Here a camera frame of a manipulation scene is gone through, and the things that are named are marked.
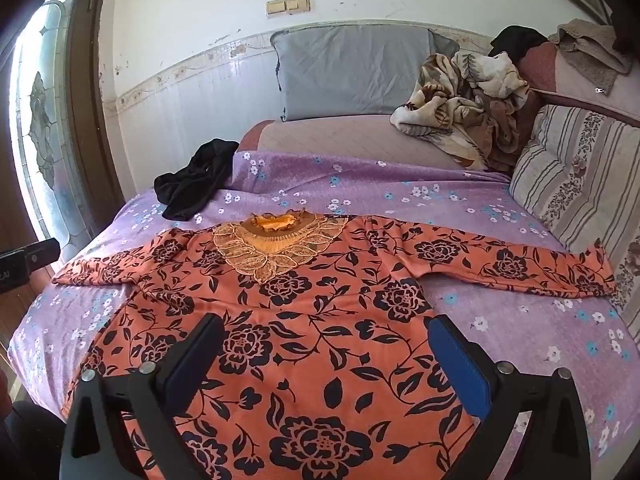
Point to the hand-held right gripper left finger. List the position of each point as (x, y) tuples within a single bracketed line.
[(187, 375)]

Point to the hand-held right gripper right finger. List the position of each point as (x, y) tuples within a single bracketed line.
[(460, 365)]

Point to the orange black floral garment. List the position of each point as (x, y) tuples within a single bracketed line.
[(320, 320)]

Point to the person's dark clothing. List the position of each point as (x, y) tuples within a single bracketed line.
[(30, 440)]

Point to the purple floral bedsheet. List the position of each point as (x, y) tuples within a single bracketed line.
[(400, 190)]

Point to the black cloth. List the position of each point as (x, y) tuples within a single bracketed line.
[(195, 180)]

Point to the striped floral cushion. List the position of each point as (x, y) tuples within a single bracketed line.
[(570, 170)]

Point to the beige pink mattress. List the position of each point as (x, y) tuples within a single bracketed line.
[(350, 140)]

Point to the beige floral blanket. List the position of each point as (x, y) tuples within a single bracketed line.
[(450, 105)]

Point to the pink padded headboard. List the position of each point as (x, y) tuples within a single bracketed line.
[(550, 75)]

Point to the grey pillow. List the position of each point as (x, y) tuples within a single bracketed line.
[(350, 70)]

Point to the grey-brown towel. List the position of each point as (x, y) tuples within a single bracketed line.
[(590, 50)]

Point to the beige wall switch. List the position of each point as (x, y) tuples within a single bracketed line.
[(276, 6), (298, 3)]

